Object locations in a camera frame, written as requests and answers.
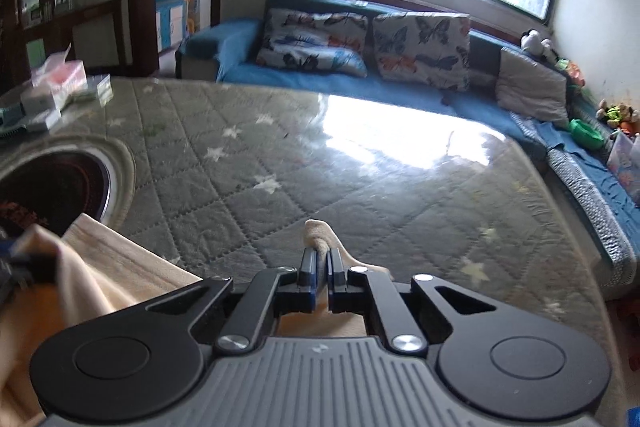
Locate cream beige garment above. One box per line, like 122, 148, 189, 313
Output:
1, 216, 390, 426

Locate round black induction cooktop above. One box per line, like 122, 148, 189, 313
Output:
1, 150, 112, 239

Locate green plastic bowl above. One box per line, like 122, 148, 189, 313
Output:
570, 118, 605, 150

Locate clear plastic storage box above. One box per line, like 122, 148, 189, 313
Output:
606, 132, 640, 205

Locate grey plain cushion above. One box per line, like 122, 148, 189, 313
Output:
496, 48, 568, 127

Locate colourful plush toys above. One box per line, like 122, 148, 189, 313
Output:
596, 100, 639, 138

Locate teal black hairbrush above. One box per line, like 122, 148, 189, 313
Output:
0, 108, 62, 141

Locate pink tissue box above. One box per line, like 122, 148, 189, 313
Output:
32, 46, 87, 107

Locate right butterfly print pillow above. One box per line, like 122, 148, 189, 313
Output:
372, 12, 471, 91

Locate butterfly print pillow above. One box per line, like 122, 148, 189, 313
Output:
372, 12, 471, 91
256, 9, 369, 78

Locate panda plush toy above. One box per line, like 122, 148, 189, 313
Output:
521, 29, 559, 65

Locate blue sofa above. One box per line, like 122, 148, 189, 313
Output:
174, 0, 640, 287

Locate left butterfly print pillow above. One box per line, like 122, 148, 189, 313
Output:
256, 9, 369, 78

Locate blue white small cupboard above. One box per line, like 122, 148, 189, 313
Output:
155, 0, 189, 53

